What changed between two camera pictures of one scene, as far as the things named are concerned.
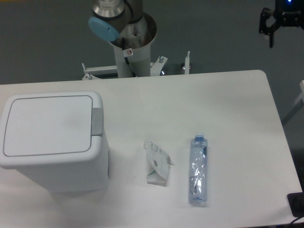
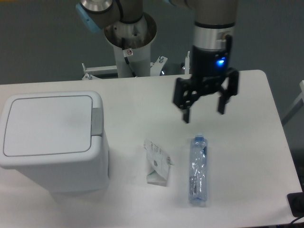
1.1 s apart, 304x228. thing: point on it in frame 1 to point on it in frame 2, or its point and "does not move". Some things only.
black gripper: (287, 13) to (209, 67)
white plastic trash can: (56, 138) does not move
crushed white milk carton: (158, 163) does not move
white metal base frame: (92, 72) does not move
